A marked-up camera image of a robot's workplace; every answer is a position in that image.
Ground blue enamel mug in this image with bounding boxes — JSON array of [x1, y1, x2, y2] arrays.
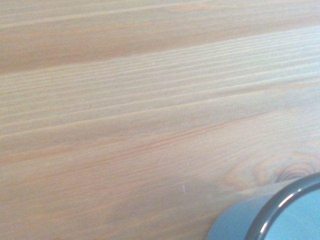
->
[[206, 172, 320, 240]]

